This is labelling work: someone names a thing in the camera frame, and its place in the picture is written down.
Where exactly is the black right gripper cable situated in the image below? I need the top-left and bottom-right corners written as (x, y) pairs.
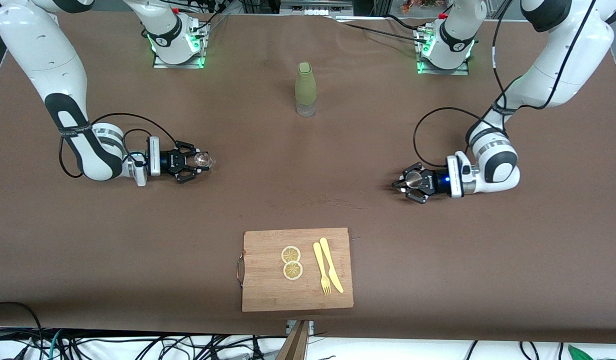
top-left (58, 112), bottom-right (178, 179)

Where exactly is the teal floor cable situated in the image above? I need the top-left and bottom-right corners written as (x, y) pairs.
top-left (38, 329), bottom-right (64, 360)

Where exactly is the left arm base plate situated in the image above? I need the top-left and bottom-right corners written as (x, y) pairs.
top-left (417, 27), bottom-right (470, 76)

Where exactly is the wooden cutting board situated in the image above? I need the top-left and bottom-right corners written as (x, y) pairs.
top-left (236, 227), bottom-right (355, 313)

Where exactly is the yellow plastic knife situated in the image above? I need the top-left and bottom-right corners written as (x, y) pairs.
top-left (319, 237), bottom-right (345, 294)

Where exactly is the black looped floor cable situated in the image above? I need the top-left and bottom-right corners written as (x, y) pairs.
top-left (0, 301), bottom-right (44, 360)

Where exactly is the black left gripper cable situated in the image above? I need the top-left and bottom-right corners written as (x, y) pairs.
top-left (413, 0), bottom-right (598, 168)

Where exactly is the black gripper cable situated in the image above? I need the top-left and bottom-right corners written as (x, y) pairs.
top-left (413, 0), bottom-right (598, 168)
top-left (58, 112), bottom-right (178, 179)

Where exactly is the green sleeved glass bottle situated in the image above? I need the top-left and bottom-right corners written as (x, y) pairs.
top-left (294, 61), bottom-right (318, 118)

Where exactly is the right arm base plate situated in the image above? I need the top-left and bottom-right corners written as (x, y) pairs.
top-left (153, 22), bottom-right (205, 69)

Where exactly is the grey equipment box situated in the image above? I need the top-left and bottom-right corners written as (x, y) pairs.
top-left (280, 0), bottom-right (354, 17)

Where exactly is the short black table cable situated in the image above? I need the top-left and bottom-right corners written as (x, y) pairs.
top-left (385, 14), bottom-right (434, 32)

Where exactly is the wooden stand post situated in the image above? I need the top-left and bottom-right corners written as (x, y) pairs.
top-left (275, 320), bottom-right (311, 360)

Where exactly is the yellow plastic fork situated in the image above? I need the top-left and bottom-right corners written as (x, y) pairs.
top-left (313, 241), bottom-right (333, 297)

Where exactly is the long black table cable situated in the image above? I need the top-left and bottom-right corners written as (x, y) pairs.
top-left (333, 17), bottom-right (431, 45)

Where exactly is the small metal bracket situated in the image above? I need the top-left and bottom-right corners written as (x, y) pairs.
top-left (286, 320), bottom-right (315, 337)

